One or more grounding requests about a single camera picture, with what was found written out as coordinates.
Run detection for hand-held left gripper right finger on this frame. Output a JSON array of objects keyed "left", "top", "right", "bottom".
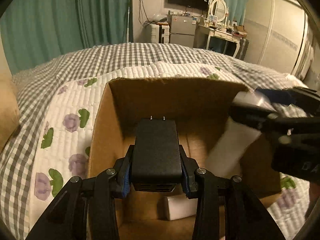
[{"left": 178, "top": 145, "right": 287, "bottom": 240}]

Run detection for small white box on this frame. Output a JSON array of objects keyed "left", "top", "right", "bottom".
[{"left": 164, "top": 194, "right": 198, "bottom": 221}]

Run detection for white pole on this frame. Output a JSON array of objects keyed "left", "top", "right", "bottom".
[{"left": 127, "top": 0, "right": 132, "bottom": 43}]

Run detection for white wardrobe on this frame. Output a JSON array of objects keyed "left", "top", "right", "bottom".
[{"left": 244, "top": 0, "right": 315, "bottom": 78}]

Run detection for black power adapter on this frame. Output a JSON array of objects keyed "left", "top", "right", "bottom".
[{"left": 131, "top": 116, "right": 183, "bottom": 193}]

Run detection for cardboard box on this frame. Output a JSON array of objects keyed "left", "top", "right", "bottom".
[{"left": 86, "top": 76, "right": 282, "bottom": 240}]

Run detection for silver refrigerator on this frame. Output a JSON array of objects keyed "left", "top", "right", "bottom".
[{"left": 169, "top": 14, "right": 197, "bottom": 47}]

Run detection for white floral quilt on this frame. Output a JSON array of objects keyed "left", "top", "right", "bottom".
[{"left": 30, "top": 61, "right": 313, "bottom": 240}]

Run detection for white oval mirror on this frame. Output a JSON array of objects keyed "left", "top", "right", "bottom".
[{"left": 207, "top": 0, "right": 229, "bottom": 27}]

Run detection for tall white box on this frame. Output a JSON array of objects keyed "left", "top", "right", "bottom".
[{"left": 206, "top": 91, "right": 275, "bottom": 178}]

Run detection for brown cushion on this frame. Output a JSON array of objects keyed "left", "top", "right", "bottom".
[{"left": 0, "top": 67, "right": 21, "bottom": 152}]

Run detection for hanging black cables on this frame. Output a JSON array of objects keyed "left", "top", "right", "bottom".
[{"left": 139, "top": 0, "right": 151, "bottom": 27}]

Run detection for white vanity table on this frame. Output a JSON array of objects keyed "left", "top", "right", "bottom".
[{"left": 205, "top": 25, "right": 242, "bottom": 58}]

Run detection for grey gingham blanket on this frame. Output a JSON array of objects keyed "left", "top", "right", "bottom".
[{"left": 0, "top": 42, "right": 300, "bottom": 240}]

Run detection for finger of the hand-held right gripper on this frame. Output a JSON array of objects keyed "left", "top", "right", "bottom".
[
  {"left": 229, "top": 104, "right": 314, "bottom": 137},
  {"left": 256, "top": 86, "right": 319, "bottom": 110}
]

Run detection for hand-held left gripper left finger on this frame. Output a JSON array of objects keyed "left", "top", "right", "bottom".
[{"left": 25, "top": 145, "right": 134, "bottom": 240}]

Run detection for white suitcase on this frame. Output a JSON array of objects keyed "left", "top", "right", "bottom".
[{"left": 151, "top": 24, "right": 171, "bottom": 44}]

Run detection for wide green curtain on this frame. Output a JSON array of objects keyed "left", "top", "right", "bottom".
[{"left": 0, "top": 0, "right": 133, "bottom": 74}]

